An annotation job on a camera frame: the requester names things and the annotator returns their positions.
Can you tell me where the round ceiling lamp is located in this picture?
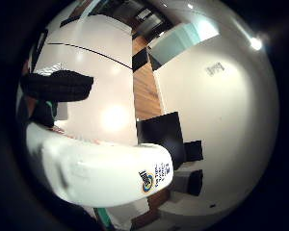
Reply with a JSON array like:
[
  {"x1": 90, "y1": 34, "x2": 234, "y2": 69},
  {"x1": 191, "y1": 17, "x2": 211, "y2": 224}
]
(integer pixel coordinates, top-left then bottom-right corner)
[{"x1": 249, "y1": 36, "x2": 264, "y2": 52}]

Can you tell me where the white plastic bottle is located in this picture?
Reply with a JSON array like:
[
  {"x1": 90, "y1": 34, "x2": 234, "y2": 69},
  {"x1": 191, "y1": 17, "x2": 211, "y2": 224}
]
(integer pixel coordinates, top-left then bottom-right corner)
[{"x1": 25, "y1": 121, "x2": 175, "y2": 208}]

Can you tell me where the small black box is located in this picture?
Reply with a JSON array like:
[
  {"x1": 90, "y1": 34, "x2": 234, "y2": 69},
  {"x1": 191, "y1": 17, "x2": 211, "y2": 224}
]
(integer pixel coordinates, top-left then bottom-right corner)
[{"x1": 183, "y1": 140, "x2": 204, "y2": 163}]

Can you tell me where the frosted glass partition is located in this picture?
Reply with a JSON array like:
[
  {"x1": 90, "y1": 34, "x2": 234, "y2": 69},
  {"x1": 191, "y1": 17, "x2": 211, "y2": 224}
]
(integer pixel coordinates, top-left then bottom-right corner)
[{"x1": 148, "y1": 20, "x2": 221, "y2": 67}]

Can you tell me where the grey and black box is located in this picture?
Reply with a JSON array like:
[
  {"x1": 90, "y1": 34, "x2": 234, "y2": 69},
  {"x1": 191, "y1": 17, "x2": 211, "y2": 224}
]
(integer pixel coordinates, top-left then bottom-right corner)
[{"x1": 172, "y1": 168, "x2": 204, "y2": 197}]

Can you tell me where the thin black cable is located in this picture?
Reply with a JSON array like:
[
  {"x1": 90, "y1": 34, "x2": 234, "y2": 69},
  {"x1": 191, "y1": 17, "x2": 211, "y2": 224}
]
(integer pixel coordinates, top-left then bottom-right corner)
[{"x1": 47, "y1": 41, "x2": 134, "y2": 70}]

